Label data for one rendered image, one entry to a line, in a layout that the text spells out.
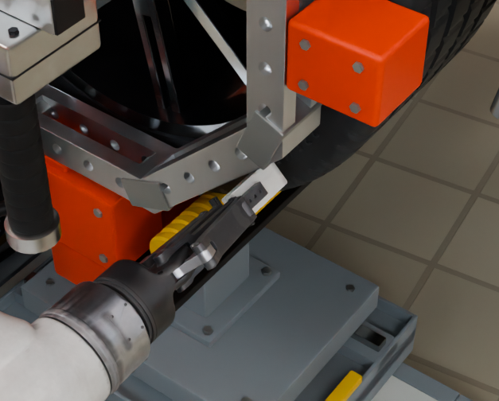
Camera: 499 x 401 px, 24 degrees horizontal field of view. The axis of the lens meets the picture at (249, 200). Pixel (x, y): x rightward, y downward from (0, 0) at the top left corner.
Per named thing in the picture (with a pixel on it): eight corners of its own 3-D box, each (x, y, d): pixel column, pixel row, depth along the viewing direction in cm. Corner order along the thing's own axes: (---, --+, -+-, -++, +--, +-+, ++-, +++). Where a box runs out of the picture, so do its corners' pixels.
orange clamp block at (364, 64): (333, 47, 101) (423, 84, 97) (282, 91, 96) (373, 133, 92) (338, -22, 96) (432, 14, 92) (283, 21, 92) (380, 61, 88)
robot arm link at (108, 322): (130, 394, 95) (175, 349, 99) (64, 307, 94) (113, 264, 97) (79, 404, 103) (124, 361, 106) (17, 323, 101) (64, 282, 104)
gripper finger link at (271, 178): (224, 198, 111) (228, 196, 110) (267, 159, 115) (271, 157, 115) (242, 223, 112) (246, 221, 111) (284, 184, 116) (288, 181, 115)
